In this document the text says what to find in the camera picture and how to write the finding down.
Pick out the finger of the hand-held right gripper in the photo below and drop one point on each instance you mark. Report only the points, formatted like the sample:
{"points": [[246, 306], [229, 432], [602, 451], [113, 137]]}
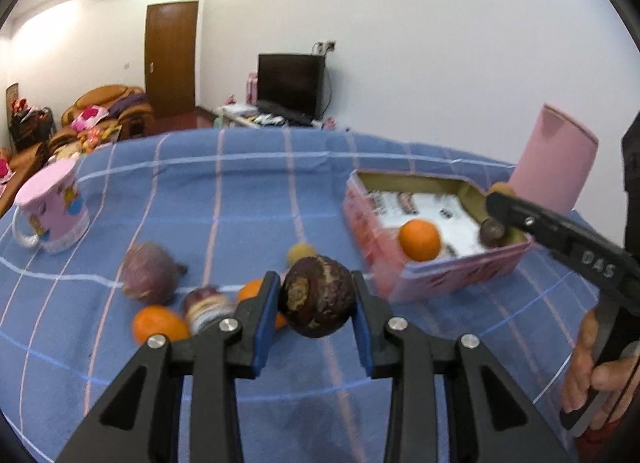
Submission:
{"points": [[550, 230]]}

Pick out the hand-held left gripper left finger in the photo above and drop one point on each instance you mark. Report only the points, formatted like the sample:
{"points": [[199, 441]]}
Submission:
{"points": [[265, 325]]}

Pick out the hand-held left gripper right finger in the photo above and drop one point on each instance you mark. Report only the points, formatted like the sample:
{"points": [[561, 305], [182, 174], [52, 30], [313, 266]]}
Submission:
{"points": [[362, 330]]}

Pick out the orange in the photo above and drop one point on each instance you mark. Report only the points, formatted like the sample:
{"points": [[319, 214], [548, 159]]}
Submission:
{"points": [[420, 240], [249, 290], [157, 325]]}

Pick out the cut purple yam piece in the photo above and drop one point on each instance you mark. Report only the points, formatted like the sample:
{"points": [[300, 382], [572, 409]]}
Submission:
{"points": [[205, 308]]}

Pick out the small pale yellow fruit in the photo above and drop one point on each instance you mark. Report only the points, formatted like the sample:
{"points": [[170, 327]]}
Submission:
{"points": [[300, 253]]}

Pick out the pink tin box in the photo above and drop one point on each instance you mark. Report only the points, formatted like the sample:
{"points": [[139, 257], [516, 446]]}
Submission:
{"points": [[450, 278]]}

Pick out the purple round vegetable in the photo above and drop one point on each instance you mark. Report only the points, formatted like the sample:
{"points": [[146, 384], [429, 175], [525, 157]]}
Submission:
{"points": [[150, 273]]}

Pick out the person's right hand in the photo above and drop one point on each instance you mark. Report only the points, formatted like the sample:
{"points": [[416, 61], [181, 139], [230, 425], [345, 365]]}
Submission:
{"points": [[580, 368]]}

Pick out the pink electric kettle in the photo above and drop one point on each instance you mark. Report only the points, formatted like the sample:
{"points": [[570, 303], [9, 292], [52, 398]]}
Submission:
{"points": [[555, 163]]}

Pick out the white printed paper sheet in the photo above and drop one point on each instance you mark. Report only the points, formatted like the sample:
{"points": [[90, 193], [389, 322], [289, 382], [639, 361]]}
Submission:
{"points": [[450, 215]]}

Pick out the blue checkered tablecloth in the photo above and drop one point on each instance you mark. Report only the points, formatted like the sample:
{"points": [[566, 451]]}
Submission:
{"points": [[250, 193]]}

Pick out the white television stand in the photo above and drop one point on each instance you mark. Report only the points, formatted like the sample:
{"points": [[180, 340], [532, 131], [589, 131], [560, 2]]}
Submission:
{"points": [[240, 118]]}

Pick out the pink tall box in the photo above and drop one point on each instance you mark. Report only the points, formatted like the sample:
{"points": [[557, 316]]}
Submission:
{"points": [[252, 88]]}

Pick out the black television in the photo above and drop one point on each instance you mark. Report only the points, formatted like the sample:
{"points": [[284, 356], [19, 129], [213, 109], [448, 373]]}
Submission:
{"points": [[290, 83]]}

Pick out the pink cartoon mug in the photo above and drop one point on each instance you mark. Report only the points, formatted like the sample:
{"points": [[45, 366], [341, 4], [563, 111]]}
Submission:
{"points": [[50, 203]]}

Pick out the coffee table with snacks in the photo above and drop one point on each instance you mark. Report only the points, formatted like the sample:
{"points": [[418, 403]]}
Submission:
{"points": [[90, 143]]}

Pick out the purple blanket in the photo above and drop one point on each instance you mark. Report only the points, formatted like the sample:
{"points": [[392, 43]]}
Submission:
{"points": [[127, 104]]}

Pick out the pink flowered cushion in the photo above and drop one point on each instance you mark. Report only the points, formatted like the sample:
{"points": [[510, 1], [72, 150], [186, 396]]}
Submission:
{"points": [[90, 115]]}

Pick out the brown leather sofa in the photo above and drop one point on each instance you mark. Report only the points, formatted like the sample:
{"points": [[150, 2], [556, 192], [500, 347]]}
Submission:
{"points": [[25, 163], [115, 92]]}

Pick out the brown wooden door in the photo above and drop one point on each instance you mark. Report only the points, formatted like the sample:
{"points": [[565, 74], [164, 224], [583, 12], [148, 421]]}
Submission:
{"points": [[170, 58]]}

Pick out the black rack with clothes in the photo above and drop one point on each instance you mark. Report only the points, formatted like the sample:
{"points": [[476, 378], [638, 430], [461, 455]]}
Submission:
{"points": [[32, 128]]}

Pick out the white wall socket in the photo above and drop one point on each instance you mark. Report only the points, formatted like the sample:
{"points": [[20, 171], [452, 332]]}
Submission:
{"points": [[327, 45]]}

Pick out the brown wall hanging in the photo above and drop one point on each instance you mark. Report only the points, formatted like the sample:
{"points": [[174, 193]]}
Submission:
{"points": [[12, 93]]}

